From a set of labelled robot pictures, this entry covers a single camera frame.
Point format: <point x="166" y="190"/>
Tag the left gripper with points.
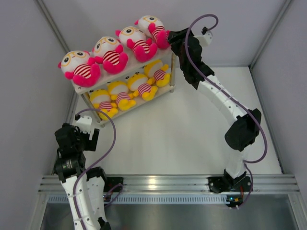
<point x="90" y="144"/>

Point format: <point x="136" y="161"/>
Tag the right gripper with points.
<point x="174" y="38"/>

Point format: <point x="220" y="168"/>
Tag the pink plush with yellow glasses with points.
<point x="134" y="39"/>

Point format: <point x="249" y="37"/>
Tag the yellow plush with black eyes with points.
<point x="142" y="86"/>

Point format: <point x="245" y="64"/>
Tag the yellow plush striped shirt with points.
<point x="121" y="94"/>

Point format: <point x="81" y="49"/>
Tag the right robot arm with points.
<point x="243" y="124"/>

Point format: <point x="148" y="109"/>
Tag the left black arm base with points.
<point x="111" y="182"/>

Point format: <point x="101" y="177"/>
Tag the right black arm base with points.
<point x="219" y="184"/>

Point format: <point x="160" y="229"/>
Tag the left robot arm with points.
<point x="84" y="187"/>

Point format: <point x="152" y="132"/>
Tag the yellow plush lower shelf right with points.
<point x="157" y="71"/>

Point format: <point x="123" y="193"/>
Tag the yellow plush shelf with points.
<point x="101" y="100"/>
<point x="157" y="71"/>

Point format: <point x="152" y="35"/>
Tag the yellow plush lower shelf left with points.
<point x="101" y="100"/>

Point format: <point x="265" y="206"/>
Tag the white two-tier shelf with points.
<point x="132" y="67"/>

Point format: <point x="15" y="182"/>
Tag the pink plush on shelf top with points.
<point x="80" y="67"/>

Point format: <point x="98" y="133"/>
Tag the small black connector board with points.
<point x="234" y="201"/>

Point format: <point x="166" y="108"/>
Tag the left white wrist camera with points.
<point x="84" y="123"/>

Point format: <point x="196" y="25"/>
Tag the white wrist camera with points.
<point x="205" y="38"/>
<point x="84" y="123"/>

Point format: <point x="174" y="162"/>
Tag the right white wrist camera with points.
<point x="205" y="38"/>

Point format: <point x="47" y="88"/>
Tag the aluminium front rail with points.
<point x="263" y="183"/>

